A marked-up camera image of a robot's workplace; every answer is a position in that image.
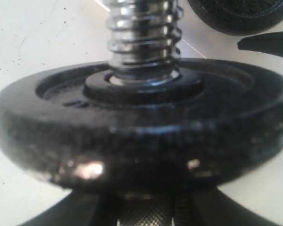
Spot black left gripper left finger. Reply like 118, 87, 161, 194
22, 191, 119, 226

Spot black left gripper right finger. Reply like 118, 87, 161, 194
174, 186, 276, 226

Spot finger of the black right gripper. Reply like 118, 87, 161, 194
237, 32, 283, 58

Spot black weight plate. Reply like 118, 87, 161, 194
188, 0, 283, 36

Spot chrome threaded dumbbell bar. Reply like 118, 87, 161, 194
105, 0, 183, 86

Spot black weight plate far end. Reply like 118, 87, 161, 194
0, 58, 283, 194

